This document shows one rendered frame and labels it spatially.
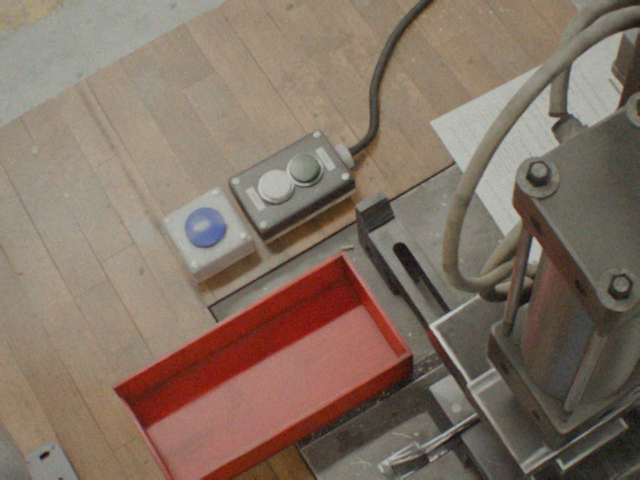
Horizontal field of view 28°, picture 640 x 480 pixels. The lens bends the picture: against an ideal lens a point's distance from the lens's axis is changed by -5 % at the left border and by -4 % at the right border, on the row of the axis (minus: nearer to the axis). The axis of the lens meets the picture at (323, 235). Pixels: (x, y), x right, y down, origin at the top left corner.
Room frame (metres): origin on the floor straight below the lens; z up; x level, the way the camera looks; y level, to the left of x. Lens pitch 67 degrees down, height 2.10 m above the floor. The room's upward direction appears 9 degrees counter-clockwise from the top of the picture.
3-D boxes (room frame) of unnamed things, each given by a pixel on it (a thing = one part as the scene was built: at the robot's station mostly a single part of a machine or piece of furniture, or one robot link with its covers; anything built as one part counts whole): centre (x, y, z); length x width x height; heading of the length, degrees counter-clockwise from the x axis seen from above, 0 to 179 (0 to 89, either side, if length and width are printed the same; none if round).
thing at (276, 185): (0.55, 0.04, 0.93); 0.03 x 0.03 x 0.02
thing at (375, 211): (0.47, -0.06, 0.95); 0.06 x 0.03 x 0.09; 23
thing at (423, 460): (0.26, -0.05, 0.98); 0.07 x 0.02 x 0.01; 113
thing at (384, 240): (0.41, -0.08, 0.95); 0.15 x 0.03 x 0.10; 23
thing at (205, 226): (0.52, 0.11, 0.93); 0.04 x 0.04 x 0.02
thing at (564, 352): (0.25, -0.15, 1.37); 0.11 x 0.09 x 0.30; 23
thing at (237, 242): (0.52, 0.11, 0.90); 0.07 x 0.07 x 0.06; 23
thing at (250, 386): (0.36, 0.08, 0.93); 0.25 x 0.12 x 0.06; 113
